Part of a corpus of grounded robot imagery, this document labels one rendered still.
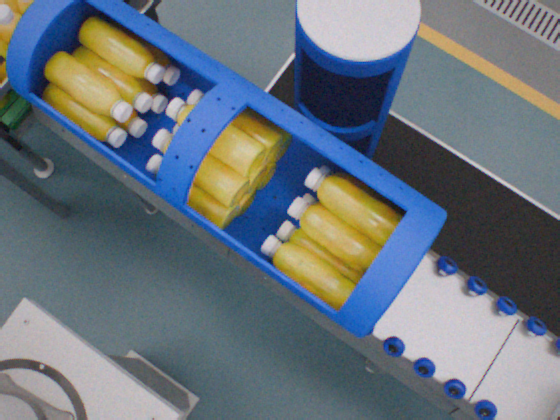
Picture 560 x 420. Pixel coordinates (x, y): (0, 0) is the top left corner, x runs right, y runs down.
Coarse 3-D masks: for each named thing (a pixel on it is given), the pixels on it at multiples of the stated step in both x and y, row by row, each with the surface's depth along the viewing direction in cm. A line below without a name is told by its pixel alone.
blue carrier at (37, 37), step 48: (48, 0) 116; (96, 0) 119; (48, 48) 128; (192, 48) 119; (240, 96) 112; (96, 144) 119; (144, 144) 136; (192, 144) 109; (336, 144) 112; (288, 192) 134; (384, 192) 107; (240, 240) 126; (432, 240) 104; (288, 288) 116; (384, 288) 103
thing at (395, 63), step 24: (312, 48) 137; (408, 48) 138; (312, 72) 191; (336, 72) 141; (360, 72) 138; (384, 72) 141; (312, 96) 209; (336, 96) 215; (360, 96) 209; (384, 96) 158; (312, 120) 175; (336, 120) 224; (360, 120) 224; (384, 120) 181; (360, 144) 221
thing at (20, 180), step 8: (0, 160) 175; (0, 168) 177; (8, 168) 181; (8, 176) 183; (16, 176) 187; (24, 176) 191; (16, 184) 190; (24, 184) 194; (32, 184) 198; (32, 192) 201; (40, 192) 206; (40, 200) 209; (48, 200) 214; (48, 208) 218; (56, 208) 222; (64, 208) 228; (64, 216) 232
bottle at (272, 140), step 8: (200, 96) 122; (240, 120) 119; (248, 120) 119; (256, 120) 120; (240, 128) 119; (248, 128) 119; (256, 128) 119; (264, 128) 119; (256, 136) 118; (264, 136) 118; (272, 136) 118; (280, 136) 120; (264, 144) 118; (272, 144) 118; (280, 144) 122; (272, 152) 122; (264, 160) 119
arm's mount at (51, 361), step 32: (32, 320) 119; (0, 352) 117; (32, 352) 117; (64, 352) 117; (96, 352) 118; (32, 384) 116; (64, 384) 115; (96, 384) 115; (128, 384) 115; (96, 416) 114; (128, 416) 113; (160, 416) 113
